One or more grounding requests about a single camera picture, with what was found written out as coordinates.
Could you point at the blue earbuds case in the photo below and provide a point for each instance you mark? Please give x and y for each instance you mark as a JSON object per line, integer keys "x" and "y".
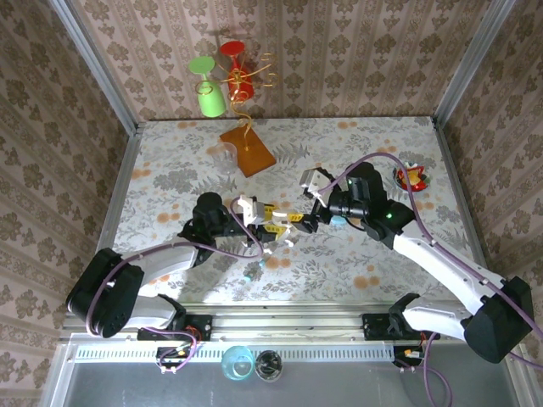
{"x": 338, "y": 220}

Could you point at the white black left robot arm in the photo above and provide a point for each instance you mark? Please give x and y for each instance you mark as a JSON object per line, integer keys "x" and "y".
{"x": 169, "y": 258}

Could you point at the small bowl of candy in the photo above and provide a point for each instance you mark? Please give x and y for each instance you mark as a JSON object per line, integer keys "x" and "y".
{"x": 413, "y": 178}

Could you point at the clear plastic cup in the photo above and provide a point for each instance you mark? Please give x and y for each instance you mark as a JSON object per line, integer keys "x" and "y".
{"x": 225, "y": 159}

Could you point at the green wine glass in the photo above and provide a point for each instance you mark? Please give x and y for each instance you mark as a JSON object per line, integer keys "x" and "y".
{"x": 211, "y": 102}

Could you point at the dark glass cup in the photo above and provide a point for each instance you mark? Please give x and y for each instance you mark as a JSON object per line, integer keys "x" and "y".
{"x": 268, "y": 365}

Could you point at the blue glass cup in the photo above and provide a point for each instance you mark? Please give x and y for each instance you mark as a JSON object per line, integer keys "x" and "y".
{"x": 231, "y": 369}

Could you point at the grey metal shelf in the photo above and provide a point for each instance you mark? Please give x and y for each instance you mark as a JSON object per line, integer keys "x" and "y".
{"x": 339, "y": 386}

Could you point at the red wine glass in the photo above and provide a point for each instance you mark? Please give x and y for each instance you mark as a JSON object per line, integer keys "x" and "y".
{"x": 232, "y": 48}

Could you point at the aluminium mounting rail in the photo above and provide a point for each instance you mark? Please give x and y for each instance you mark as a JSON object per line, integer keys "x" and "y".
{"x": 288, "y": 324}

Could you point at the aluminium table edge rail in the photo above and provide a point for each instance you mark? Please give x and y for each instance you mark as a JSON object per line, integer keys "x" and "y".
{"x": 121, "y": 186}
{"x": 461, "y": 199}

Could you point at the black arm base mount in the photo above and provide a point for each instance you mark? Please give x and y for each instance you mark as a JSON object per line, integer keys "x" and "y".
{"x": 375, "y": 328}
{"x": 199, "y": 326}

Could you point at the aluminium frame post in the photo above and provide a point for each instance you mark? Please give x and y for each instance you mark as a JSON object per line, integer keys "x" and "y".
{"x": 97, "y": 72}
{"x": 471, "y": 63}

